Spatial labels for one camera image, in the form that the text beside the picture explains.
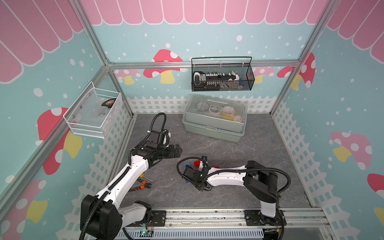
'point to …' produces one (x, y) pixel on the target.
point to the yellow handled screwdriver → (142, 175)
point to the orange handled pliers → (145, 185)
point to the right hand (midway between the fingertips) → (198, 176)
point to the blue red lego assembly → (198, 164)
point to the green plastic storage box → (215, 116)
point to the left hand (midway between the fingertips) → (174, 153)
